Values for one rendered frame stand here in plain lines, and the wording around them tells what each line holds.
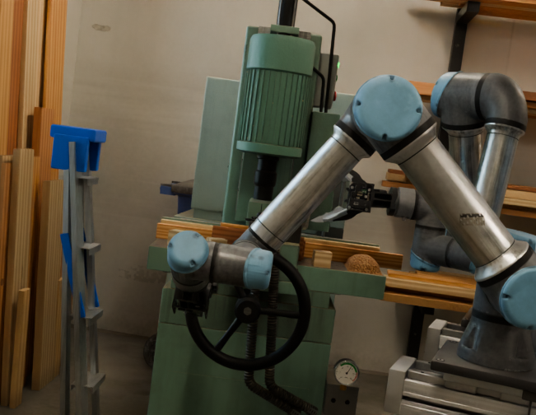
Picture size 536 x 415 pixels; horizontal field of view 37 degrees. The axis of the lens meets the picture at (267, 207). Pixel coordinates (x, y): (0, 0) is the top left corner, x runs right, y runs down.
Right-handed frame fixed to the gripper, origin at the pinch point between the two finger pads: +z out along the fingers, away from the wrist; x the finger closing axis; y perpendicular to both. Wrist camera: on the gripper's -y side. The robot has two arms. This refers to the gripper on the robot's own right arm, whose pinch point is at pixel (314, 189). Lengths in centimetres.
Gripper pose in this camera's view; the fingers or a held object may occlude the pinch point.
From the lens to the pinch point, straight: 200.4
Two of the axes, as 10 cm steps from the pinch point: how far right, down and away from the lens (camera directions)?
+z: -9.9, -1.4, -0.1
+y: 0.1, 0.3, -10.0
